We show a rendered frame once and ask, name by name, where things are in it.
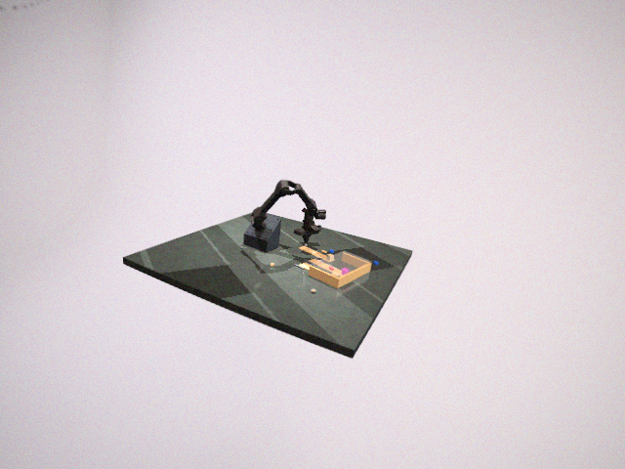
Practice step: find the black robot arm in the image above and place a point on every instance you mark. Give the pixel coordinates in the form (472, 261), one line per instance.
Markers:
(259, 214)

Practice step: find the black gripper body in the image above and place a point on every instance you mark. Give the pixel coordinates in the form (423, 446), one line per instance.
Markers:
(303, 231)

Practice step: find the orange strip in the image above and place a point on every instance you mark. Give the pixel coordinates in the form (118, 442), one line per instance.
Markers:
(314, 253)

